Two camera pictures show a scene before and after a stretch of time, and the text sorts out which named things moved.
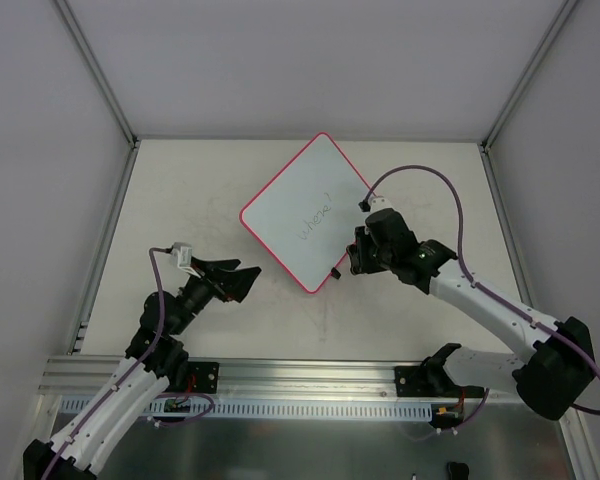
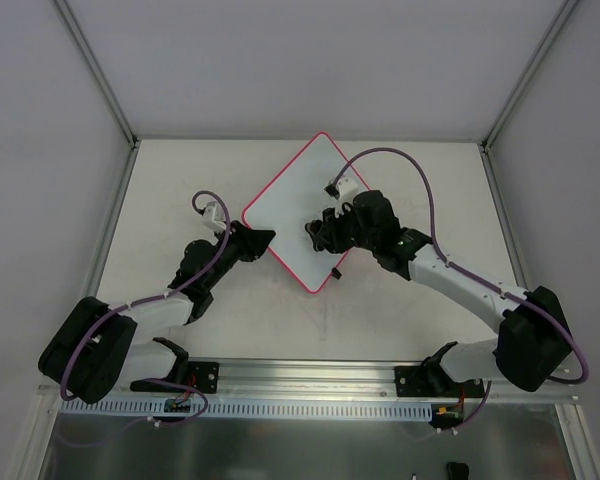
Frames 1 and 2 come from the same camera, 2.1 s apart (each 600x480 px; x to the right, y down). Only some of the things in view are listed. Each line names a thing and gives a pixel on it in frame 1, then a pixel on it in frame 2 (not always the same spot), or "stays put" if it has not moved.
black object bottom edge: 458,470 stays put
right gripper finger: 357,260 → 333,245
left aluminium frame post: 99,69 stays put
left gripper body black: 215,282 → 245,242
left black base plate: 202,376 stays put
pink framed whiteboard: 309,210 stays put
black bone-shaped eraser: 355,268 → 313,229
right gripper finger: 364,248 → 330,224
